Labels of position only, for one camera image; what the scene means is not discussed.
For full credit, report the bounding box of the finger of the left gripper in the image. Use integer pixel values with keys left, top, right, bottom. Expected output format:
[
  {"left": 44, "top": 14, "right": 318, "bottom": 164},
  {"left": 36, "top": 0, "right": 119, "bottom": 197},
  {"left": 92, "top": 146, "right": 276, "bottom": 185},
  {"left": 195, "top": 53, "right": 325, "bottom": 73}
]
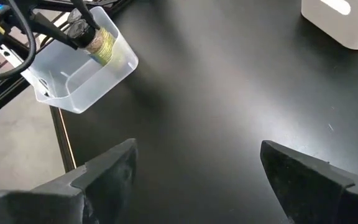
[
  {"left": 71, "top": 0, "right": 101, "bottom": 31},
  {"left": 29, "top": 12, "right": 80, "bottom": 50}
]

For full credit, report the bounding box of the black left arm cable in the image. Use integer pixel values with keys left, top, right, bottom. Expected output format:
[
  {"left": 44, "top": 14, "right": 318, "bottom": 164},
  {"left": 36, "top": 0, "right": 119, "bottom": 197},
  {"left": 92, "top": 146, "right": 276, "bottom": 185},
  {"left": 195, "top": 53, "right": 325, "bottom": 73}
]
[{"left": 0, "top": 0, "right": 37, "bottom": 82}]

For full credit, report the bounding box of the white plastic bin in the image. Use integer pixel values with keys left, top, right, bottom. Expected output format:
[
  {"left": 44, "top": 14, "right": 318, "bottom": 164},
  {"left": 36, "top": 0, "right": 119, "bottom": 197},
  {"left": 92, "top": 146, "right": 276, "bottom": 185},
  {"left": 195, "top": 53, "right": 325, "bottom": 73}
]
[{"left": 301, "top": 0, "right": 358, "bottom": 50}]

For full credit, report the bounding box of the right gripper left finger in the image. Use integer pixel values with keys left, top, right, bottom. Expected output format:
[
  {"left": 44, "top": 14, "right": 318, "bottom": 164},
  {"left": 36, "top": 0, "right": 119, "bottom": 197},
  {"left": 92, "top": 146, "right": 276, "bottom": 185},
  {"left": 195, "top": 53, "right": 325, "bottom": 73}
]
[{"left": 0, "top": 138, "right": 139, "bottom": 224}]

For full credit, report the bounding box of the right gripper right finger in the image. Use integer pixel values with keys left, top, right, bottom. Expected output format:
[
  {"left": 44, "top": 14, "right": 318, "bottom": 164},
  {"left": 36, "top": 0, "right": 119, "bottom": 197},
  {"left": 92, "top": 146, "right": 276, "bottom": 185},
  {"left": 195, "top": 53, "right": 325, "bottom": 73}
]
[{"left": 260, "top": 139, "right": 358, "bottom": 224}]

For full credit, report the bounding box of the clear plastic bin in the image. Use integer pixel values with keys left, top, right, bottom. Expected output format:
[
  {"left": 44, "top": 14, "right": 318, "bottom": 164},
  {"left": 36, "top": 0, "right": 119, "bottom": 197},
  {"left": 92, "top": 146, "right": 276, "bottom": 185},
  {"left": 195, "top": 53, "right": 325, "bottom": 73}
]
[{"left": 20, "top": 6, "right": 139, "bottom": 114}]

